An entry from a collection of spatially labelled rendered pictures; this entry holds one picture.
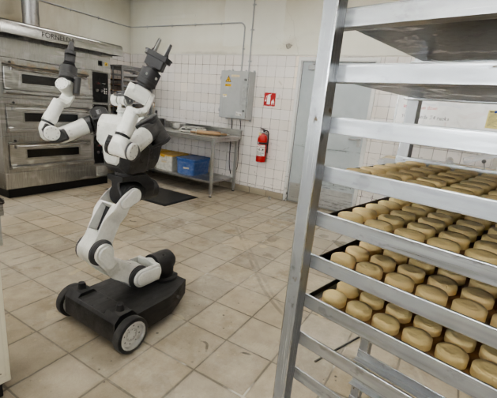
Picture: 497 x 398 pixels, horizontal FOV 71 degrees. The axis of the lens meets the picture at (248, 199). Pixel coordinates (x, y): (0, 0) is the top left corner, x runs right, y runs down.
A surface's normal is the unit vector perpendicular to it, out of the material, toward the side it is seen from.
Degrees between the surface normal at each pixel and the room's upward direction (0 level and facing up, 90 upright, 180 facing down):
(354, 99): 90
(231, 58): 90
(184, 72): 90
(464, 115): 90
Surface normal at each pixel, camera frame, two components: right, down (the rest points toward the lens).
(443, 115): -0.51, 0.18
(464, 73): -0.69, 0.12
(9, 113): 0.86, 0.20
